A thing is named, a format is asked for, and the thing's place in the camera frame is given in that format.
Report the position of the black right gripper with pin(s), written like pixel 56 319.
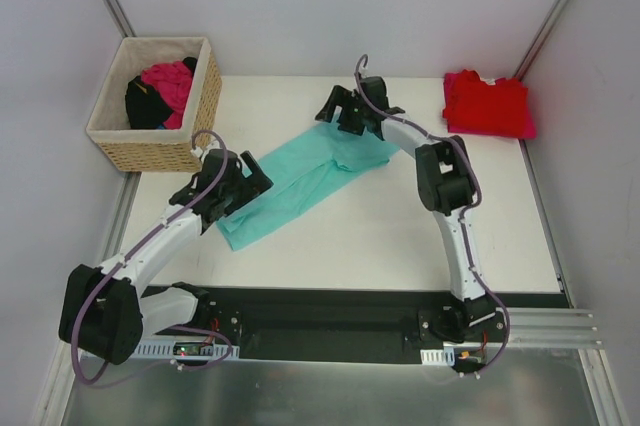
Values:
pixel 345 112

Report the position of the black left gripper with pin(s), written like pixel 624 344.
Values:
pixel 245 185

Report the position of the teal t shirt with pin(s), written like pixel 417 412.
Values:
pixel 305 171

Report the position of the wicker basket with liner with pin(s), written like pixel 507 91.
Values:
pixel 155 150

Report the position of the red t shirt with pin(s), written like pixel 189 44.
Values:
pixel 487 106

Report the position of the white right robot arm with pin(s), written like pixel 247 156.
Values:
pixel 446 185

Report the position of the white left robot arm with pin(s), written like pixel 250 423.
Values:
pixel 106 311

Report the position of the black t shirt in basket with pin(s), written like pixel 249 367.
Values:
pixel 144 107

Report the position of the magenta t shirt in basket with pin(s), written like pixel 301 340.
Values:
pixel 173 82

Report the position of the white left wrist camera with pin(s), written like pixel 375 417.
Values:
pixel 200 152

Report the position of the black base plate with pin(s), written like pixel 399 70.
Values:
pixel 349 326

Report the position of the left white cable duct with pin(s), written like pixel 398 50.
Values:
pixel 183 350

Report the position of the white cable duct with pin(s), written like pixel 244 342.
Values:
pixel 183 350
pixel 438 357

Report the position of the right white cable duct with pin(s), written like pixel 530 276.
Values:
pixel 438 357

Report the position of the right aluminium frame post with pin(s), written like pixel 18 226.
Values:
pixel 551 20

